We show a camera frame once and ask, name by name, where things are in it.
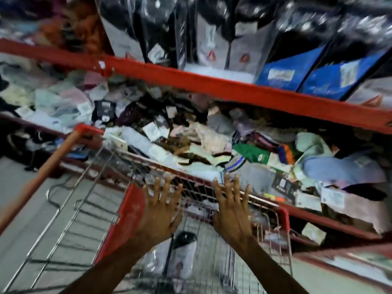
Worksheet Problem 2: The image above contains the person's left hand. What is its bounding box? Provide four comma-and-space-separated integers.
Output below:
137, 175, 184, 246

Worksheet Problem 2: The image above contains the person's right hand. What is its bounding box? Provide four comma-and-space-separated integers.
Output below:
212, 173, 254, 247

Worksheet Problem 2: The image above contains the person's left forearm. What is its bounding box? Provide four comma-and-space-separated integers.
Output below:
60, 237, 167, 294

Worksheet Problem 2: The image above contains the person's right forearm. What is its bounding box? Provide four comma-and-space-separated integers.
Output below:
234, 237, 310, 294

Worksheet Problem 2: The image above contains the black and white garment packet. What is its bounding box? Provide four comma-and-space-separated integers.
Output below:
144, 231, 198, 294

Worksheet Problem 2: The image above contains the green folded garment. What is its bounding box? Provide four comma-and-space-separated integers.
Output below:
232, 143, 271, 165

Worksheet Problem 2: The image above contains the pile of mixed clothing packets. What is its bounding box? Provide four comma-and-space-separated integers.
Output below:
0, 55, 392, 234

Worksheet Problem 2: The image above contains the white paper packet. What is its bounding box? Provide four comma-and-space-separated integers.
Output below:
301, 222, 327, 246

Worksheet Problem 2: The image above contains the red metal shelf rack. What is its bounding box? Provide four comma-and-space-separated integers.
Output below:
0, 38, 392, 288

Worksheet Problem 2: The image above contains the small black tagged packet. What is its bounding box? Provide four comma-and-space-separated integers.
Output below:
91, 100, 117, 123

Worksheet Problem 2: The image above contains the blue garment packet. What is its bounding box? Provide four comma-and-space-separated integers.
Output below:
298, 47, 392, 102
256, 44, 326, 93

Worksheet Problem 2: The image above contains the dark garments heap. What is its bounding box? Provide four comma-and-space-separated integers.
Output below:
0, 118, 92, 172

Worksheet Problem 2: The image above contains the row of black garment packets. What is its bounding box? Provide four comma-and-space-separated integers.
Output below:
94, 0, 392, 84

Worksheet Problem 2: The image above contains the heap of orange fabric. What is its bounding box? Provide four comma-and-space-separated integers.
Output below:
0, 0, 114, 56

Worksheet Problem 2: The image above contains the wire shopping cart red trim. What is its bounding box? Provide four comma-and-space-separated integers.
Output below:
0, 123, 295, 294

